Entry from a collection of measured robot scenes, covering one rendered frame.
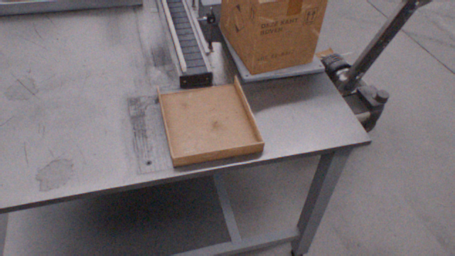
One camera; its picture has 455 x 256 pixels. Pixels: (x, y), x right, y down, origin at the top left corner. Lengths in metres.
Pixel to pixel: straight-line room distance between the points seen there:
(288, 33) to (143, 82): 0.50
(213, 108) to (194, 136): 0.13
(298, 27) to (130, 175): 0.69
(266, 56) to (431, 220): 1.31
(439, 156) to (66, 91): 2.01
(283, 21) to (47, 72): 0.79
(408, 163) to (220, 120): 1.46
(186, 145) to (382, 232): 1.25
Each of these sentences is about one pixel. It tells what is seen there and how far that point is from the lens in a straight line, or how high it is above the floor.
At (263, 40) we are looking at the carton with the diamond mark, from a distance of 1.27.
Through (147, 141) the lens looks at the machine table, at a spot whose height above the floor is 0.83.
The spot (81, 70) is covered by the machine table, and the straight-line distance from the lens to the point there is 1.43.
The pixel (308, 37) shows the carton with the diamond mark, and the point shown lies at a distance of 1.36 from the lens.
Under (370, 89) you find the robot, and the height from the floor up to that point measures 0.28.
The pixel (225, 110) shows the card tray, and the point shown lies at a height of 0.83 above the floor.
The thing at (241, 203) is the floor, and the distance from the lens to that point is 2.01.
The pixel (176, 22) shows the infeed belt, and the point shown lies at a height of 0.88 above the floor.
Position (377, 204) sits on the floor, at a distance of 2.19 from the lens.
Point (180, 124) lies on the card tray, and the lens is 1.18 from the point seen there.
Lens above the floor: 1.69
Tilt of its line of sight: 46 degrees down
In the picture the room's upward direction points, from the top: 4 degrees clockwise
